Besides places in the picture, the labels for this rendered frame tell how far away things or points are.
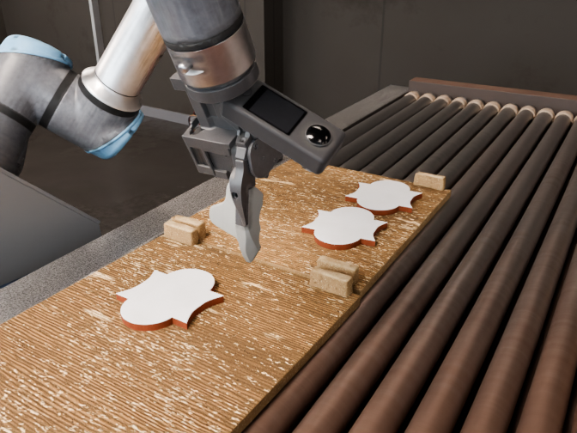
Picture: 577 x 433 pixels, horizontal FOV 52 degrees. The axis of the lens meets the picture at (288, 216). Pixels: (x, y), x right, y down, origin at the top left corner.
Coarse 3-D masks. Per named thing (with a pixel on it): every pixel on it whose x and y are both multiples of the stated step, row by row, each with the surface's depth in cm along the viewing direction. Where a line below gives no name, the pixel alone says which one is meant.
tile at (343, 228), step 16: (352, 208) 102; (320, 224) 96; (336, 224) 96; (352, 224) 96; (368, 224) 96; (384, 224) 97; (320, 240) 91; (336, 240) 91; (352, 240) 91; (368, 240) 92
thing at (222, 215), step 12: (228, 192) 62; (252, 192) 61; (216, 204) 64; (228, 204) 63; (252, 204) 61; (216, 216) 64; (228, 216) 63; (252, 216) 62; (228, 228) 64; (240, 228) 61; (252, 228) 62; (240, 240) 63; (252, 240) 62; (252, 252) 64
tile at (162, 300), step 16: (160, 272) 82; (176, 272) 82; (192, 272) 82; (208, 272) 82; (144, 288) 79; (160, 288) 79; (176, 288) 79; (192, 288) 79; (208, 288) 79; (128, 304) 75; (144, 304) 75; (160, 304) 75; (176, 304) 75; (192, 304) 75; (208, 304) 76; (128, 320) 72; (144, 320) 72; (160, 320) 72; (176, 320) 73
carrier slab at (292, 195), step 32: (288, 192) 111; (320, 192) 111; (352, 192) 111; (448, 192) 111; (288, 224) 99; (416, 224) 99; (256, 256) 89; (288, 256) 89; (352, 256) 89; (384, 256) 89
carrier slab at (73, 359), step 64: (128, 256) 89; (192, 256) 89; (64, 320) 74; (192, 320) 74; (256, 320) 74; (320, 320) 74; (0, 384) 64; (64, 384) 64; (128, 384) 64; (192, 384) 64; (256, 384) 64
